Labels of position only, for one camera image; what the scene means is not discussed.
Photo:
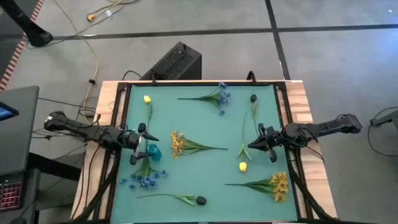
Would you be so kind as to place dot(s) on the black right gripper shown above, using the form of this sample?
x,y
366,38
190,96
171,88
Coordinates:
x,y
273,138

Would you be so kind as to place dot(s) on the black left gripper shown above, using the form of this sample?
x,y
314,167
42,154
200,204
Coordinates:
x,y
130,140

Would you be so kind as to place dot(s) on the blue textured glass vase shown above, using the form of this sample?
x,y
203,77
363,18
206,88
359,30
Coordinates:
x,y
155,153

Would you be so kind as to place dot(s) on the blue artificial flower bunch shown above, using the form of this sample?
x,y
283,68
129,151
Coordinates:
x,y
222,99
146,179

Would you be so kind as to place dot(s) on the yellow artificial tulip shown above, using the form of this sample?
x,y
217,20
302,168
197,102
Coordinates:
x,y
147,99
242,167

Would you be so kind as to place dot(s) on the yellow artificial blossom bunch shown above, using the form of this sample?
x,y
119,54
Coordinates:
x,y
178,144
280,186

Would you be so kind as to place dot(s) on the dark purple artificial tulip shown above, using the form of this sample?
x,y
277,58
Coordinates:
x,y
201,200
253,98

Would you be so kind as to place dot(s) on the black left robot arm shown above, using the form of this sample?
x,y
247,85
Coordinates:
x,y
93,132

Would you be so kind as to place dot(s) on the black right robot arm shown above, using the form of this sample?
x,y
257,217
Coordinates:
x,y
326,126

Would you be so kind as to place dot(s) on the green table mat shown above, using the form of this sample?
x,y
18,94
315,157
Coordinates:
x,y
202,124

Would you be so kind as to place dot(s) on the black table edge clamp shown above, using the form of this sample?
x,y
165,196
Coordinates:
x,y
252,76

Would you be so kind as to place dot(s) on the black desk base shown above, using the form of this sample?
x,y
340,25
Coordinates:
x,y
53,166

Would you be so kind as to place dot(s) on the black computer tower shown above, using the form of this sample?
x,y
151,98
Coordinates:
x,y
177,62

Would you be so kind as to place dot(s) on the tablet screen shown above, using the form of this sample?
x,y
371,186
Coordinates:
x,y
6,112

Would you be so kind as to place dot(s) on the backlit keyboard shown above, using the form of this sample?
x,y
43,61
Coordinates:
x,y
11,196

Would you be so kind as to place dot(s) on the black stand leg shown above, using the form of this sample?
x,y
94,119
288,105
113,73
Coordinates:
x,y
37,35

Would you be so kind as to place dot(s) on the black aluminium table frame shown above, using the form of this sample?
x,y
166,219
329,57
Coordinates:
x,y
281,86

